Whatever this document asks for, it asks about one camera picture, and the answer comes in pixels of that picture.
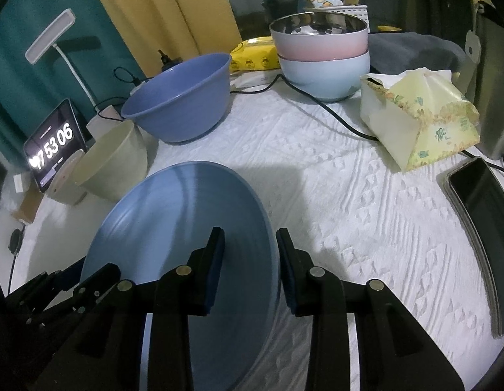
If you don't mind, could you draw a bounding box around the cardboard box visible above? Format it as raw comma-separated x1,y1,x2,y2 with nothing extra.
11,185,43,224

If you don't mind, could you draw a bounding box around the yellow wet wipes pack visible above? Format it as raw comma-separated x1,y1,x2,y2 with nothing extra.
230,36,280,73

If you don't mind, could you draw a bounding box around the steel thermos bottle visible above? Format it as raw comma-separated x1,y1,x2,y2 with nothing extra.
465,1,504,160

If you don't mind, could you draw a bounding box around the teal curtain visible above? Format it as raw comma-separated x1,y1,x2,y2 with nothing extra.
0,0,143,166

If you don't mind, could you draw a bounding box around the grey cloth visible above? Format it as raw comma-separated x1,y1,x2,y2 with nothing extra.
361,32,467,90

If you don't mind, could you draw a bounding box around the cream green bowl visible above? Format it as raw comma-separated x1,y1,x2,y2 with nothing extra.
72,120,149,202

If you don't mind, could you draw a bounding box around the light blue bowl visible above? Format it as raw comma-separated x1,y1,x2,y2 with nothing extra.
278,51,370,102

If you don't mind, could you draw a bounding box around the white storage basket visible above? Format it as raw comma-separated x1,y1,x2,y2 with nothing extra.
298,0,370,31

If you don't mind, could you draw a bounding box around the large blue bowl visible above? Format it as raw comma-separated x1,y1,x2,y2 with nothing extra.
121,53,231,144

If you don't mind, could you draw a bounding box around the light blue plate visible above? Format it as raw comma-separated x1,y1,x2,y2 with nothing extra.
81,161,279,390

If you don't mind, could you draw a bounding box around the white desk lamp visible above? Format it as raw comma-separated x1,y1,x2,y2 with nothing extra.
25,8,123,140

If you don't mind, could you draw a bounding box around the small white box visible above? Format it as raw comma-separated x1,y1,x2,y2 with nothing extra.
13,173,26,193

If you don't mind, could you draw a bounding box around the white power strip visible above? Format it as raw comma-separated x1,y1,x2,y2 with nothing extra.
231,69,282,91

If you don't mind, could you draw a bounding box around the black charger adapter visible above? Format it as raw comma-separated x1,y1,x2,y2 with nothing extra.
158,50,183,72

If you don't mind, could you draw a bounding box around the yellow tissue pack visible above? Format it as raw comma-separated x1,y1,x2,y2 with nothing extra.
360,68,480,171

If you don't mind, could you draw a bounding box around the black smartphone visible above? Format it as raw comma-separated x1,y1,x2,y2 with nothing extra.
443,156,504,337

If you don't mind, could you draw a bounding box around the pink steel bowl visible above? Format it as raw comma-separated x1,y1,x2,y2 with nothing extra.
269,11,368,62

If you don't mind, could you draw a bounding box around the tablet showing clock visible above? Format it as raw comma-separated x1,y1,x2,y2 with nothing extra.
23,99,87,193

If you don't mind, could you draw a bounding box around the yellow curtain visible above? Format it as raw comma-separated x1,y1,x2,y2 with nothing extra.
100,0,242,77

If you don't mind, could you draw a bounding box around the black power cable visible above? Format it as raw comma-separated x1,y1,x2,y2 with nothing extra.
230,73,504,172

